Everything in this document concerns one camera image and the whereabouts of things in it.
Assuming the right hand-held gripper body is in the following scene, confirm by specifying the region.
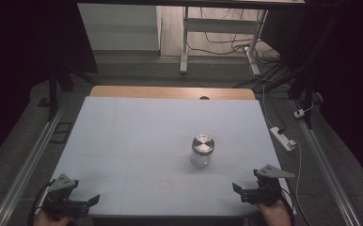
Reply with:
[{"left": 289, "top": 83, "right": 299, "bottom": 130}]
[{"left": 240, "top": 164, "right": 296, "bottom": 207}]

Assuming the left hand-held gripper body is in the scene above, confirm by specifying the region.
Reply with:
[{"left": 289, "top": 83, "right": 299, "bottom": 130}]
[{"left": 41, "top": 173, "right": 91, "bottom": 219}]

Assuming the clear glass jar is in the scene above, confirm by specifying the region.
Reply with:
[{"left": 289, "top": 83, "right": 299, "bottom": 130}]
[{"left": 189, "top": 147, "right": 213, "bottom": 169}]

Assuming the round metal jar lid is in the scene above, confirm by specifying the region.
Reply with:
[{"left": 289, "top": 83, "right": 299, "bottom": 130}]
[{"left": 191, "top": 134, "right": 215, "bottom": 156}]

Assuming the person's right hand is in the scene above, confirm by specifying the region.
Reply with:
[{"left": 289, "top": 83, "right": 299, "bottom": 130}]
[{"left": 255, "top": 199, "right": 292, "bottom": 226}]

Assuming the person's left hand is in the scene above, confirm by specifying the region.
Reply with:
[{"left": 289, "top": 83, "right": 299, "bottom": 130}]
[{"left": 33, "top": 209, "right": 71, "bottom": 226}]

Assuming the white power strip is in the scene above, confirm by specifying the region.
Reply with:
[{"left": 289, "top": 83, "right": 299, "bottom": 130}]
[{"left": 269, "top": 126, "right": 297, "bottom": 153}]

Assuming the white table mat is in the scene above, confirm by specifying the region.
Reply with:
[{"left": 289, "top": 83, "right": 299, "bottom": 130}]
[{"left": 36, "top": 96, "right": 297, "bottom": 218}]

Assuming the small white plug adapter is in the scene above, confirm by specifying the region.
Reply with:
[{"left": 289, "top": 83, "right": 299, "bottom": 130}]
[{"left": 293, "top": 108, "right": 307, "bottom": 120}]

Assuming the black metal stand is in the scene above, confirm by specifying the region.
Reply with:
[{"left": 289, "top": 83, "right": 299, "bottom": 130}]
[
  {"left": 46, "top": 60, "right": 77, "bottom": 122},
  {"left": 287, "top": 70, "right": 316, "bottom": 130}
]

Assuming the dark curtain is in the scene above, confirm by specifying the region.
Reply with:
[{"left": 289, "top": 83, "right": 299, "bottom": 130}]
[
  {"left": 260, "top": 0, "right": 363, "bottom": 191},
  {"left": 0, "top": 0, "right": 100, "bottom": 170}
]

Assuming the white cabinet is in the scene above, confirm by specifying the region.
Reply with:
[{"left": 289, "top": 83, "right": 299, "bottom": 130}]
[{"left": 77, "top": 3, "right": 163, "bottom": 52}]

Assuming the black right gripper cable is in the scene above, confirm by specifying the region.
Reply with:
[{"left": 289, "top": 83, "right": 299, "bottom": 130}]
[{"left": 278, "top": 187, "right": 296, "bottom": 226}]

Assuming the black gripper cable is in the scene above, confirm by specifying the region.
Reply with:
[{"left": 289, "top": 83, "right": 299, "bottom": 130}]
[
  {"left": 28, "top": 179, "right": 55, "bottom": 226},
  {"left": 278, "top": 187, "right": 296, "bottom": 226}
]

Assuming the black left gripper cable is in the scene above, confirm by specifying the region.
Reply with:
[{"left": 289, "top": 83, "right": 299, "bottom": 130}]
[{"left": 28, "top": 179, "right": 55, "bottom": 226}]

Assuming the white floor cable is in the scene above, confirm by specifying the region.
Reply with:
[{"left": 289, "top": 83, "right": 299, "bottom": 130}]
[{"left": 261, "top": 85, "right": 313, "bottom": 226}]

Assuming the metal floor rail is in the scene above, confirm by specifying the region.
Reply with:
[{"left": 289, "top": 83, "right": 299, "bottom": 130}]
[
  {"left": 0, "top": 102, "right": 69, "bottom": 226},
  {"left": 291, "top": 99, "right": 363, "bottom": 226}
]

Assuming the black floor frame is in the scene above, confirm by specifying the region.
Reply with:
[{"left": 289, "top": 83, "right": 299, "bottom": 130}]
[{"left": 49, "top": 121, "right": 74, "bottom": 145}]

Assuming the black floor cable tangle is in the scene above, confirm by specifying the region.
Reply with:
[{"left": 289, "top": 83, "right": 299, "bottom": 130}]
[{"left": 187, "top": 8, "right": 281, "bottom": 64}]

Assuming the white desk frame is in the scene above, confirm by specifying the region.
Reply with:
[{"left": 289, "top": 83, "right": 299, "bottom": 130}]
[{"left": 179, "top": 6, "right": 269, "bottom": 76}]

